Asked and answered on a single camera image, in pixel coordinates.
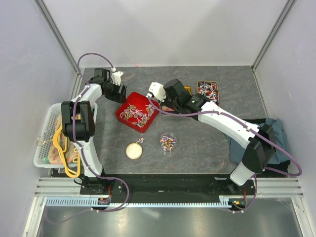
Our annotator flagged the stray swirl lollipop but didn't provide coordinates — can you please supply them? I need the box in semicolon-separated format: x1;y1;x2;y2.
136;138;144;143

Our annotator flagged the red candy tray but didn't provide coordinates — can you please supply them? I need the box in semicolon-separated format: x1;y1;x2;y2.
116;92;158;133

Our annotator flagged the white plastic basket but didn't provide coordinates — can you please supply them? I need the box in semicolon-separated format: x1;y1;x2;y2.
33;103;97;168

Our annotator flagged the grey slotted cable duct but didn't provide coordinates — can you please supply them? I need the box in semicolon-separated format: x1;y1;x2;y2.
46;197;232;208

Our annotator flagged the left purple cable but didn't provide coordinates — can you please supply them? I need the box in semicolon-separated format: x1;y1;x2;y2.
44;52;130;225

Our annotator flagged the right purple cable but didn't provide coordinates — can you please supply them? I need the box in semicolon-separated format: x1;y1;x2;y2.
147;93;303;214

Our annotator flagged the aluminium frame rail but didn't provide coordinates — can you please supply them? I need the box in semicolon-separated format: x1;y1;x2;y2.
34;177;304;198

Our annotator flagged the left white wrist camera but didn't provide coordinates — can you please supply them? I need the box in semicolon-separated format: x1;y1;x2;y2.
111;71;124;86

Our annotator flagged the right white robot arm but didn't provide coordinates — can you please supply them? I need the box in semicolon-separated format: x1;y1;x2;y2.
150;79;276;195

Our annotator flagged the round wooden jar lid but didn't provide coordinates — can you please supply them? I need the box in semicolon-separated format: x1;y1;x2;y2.
125;143;143;159

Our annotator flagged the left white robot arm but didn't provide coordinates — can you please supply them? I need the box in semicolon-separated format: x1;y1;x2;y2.
61;68;127;194

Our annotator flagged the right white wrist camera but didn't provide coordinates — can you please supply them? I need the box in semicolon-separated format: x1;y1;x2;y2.
147;82;166;102

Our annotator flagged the clear glass jar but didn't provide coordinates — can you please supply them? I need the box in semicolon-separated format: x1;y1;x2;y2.
160;132;177;154

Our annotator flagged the yellow clothes hanger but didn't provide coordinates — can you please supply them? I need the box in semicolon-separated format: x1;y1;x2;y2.
53;123;82;178

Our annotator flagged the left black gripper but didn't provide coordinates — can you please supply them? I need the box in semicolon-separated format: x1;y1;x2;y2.
104;79;127;104

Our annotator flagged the purple cable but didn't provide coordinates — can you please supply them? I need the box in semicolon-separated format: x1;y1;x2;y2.
147;93;303;214
44;52;130;225

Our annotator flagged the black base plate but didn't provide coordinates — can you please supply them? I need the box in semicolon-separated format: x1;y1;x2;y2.
80;174;255;203

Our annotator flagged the folded blue-grey cloth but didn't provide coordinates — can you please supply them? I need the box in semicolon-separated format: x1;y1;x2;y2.
225;118;289;166

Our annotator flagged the gold gummy tin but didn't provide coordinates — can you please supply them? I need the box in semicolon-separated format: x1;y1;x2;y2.
161;86;192;113

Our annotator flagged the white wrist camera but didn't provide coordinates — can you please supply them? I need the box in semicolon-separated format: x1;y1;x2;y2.
147;82;166;102
111;71;124;86

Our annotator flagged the gold lollipop tin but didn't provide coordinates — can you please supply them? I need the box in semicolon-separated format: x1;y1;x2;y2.
197;81;219;106

